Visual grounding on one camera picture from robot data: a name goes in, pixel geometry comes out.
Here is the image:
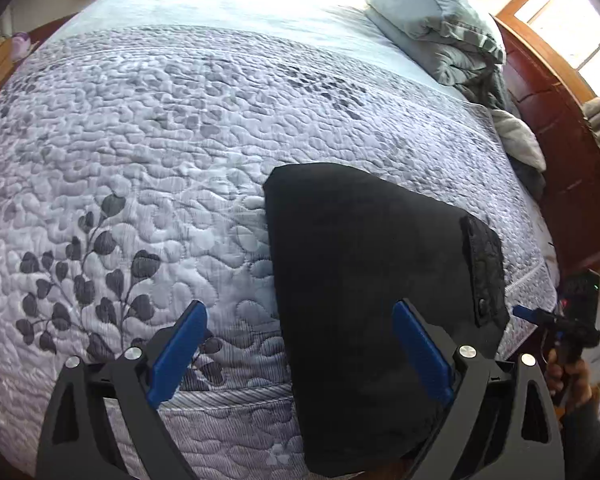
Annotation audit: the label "white fleece blanket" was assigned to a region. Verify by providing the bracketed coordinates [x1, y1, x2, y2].
[490, 107, 546, 171]

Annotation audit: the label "grey leaf-print quilt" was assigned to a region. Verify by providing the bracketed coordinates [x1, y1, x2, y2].
[0, 25, 561, 480]

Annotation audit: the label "grey bed sheet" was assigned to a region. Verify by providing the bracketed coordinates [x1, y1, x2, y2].
[44, 0, 481, 106]

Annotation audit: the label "wooden-framed window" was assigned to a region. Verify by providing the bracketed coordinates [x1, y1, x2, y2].
[495, 0, 600, 101]

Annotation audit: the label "black pants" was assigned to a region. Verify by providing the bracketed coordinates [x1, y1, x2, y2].
[262, 162, 511, 478]

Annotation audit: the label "person's right hand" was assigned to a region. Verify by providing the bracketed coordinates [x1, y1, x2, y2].
[545, 349, 596, 411]

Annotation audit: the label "person's right forearm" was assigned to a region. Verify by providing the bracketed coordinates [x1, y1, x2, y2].
[555, 400, 600, 480]

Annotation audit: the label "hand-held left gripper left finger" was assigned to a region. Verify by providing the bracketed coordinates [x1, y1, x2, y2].
[36, 300, 209, 480]

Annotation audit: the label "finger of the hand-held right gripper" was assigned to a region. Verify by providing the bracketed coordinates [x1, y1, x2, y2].
[512, 305, 563, 333]

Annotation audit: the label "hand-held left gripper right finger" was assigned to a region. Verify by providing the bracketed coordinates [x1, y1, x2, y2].
[391, 299, 566, 480]

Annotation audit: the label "wooden headboard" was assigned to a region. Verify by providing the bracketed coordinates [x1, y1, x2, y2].
[495, 15, 600, 271]

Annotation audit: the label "grey-green pillows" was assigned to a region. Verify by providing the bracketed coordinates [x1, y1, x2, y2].
[362, 0, 507, 86]

